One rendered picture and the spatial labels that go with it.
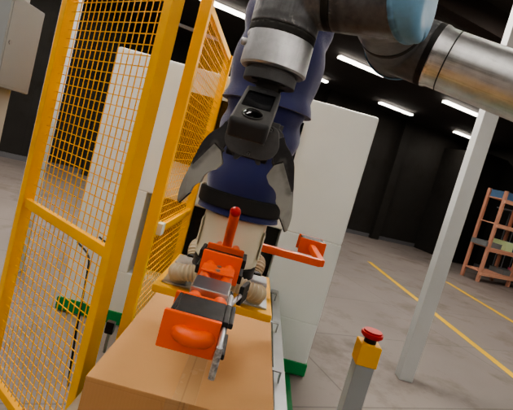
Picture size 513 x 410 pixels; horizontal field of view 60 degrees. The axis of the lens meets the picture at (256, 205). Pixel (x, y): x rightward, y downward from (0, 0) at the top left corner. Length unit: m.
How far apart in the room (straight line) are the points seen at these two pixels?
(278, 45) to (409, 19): 0.15
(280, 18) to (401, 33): 0.14
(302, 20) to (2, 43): 1.27
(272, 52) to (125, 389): 0.73
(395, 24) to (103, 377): 0.84
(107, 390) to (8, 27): 1.20
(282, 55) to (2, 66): 1.28
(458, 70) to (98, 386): 0.87
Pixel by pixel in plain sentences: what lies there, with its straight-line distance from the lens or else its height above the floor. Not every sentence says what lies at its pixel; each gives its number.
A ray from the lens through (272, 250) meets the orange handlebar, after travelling 1.23.
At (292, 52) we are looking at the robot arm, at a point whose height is 1.60.
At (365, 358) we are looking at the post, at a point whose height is 0.96.
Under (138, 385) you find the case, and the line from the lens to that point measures 1.02.
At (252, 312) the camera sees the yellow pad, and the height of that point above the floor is 1.12.
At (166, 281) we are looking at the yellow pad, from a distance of 1.09.
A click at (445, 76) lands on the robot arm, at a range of 0.68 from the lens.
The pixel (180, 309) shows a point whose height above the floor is 1.26.
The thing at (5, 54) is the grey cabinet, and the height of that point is 1.58.
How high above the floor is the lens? 1.46
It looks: 6 degrees down
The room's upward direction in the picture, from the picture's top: 15 degrees clockwise
